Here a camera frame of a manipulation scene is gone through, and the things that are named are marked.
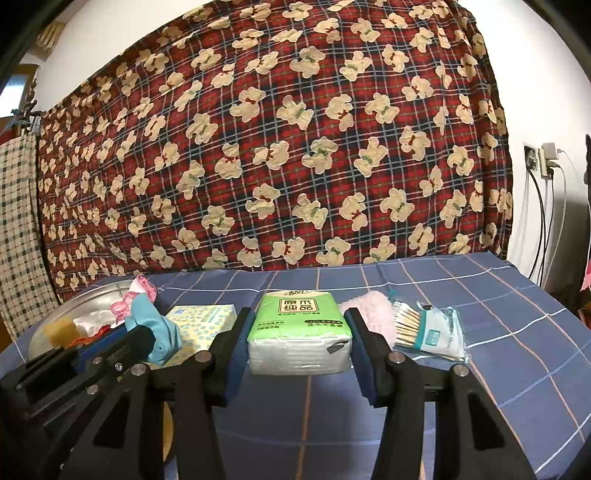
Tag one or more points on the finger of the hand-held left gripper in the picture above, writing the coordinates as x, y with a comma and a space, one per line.
106, 353

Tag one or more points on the checkered beige towel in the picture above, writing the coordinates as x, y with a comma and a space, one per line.
18, 230

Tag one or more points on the red plaid bear-print blanket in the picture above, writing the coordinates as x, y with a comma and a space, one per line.
277, 138

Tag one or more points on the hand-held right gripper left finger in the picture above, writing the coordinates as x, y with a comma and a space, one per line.
238, 355

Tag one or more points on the blue plaid bed sheet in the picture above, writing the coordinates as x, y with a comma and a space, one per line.
508, 323

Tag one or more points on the yellow blue patterned tissue box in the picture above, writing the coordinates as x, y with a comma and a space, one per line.
198, 327

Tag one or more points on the light blue cloth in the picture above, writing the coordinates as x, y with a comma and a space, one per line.
157, 323

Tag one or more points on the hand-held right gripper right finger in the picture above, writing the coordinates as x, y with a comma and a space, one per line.
360, 355

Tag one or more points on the pink fluffy cloth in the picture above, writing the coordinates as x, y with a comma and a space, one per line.
374, 309

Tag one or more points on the green tissue pack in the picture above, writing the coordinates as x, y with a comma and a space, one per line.
295, 332

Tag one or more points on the yellow sponge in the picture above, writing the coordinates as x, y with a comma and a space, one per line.
62, 332

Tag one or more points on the clear plastic bag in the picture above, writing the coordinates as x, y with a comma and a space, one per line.
94, 321

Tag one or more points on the cotton swab packet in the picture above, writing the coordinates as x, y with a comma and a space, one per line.
436, 332

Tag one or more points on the wall socket with chargers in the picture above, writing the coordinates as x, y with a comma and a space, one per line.
548, 159

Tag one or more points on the black upright panel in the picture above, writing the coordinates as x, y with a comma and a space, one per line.
588, 184

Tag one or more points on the metal basin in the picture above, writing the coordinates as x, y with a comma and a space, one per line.
92, 295

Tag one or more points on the white pink sock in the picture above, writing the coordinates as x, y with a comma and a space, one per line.
138, 288

